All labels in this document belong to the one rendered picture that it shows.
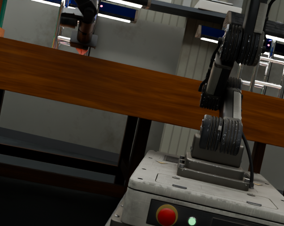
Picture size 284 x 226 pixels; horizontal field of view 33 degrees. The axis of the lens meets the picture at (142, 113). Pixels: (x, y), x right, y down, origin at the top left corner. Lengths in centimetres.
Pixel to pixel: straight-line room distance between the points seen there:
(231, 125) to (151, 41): 299
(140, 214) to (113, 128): 321
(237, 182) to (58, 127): 324
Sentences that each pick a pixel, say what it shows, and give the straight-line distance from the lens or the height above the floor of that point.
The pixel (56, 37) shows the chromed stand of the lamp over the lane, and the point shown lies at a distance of 227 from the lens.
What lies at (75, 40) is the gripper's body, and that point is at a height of 82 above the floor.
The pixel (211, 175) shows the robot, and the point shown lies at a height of 50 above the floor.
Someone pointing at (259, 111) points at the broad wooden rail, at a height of 70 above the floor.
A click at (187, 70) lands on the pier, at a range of 404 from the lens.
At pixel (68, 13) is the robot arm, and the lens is 179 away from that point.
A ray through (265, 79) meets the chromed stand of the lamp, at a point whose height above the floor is 88.
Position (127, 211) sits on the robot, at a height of 40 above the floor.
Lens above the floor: 68
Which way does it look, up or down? 3 degrees down
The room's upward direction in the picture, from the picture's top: 12 degrees clockwise
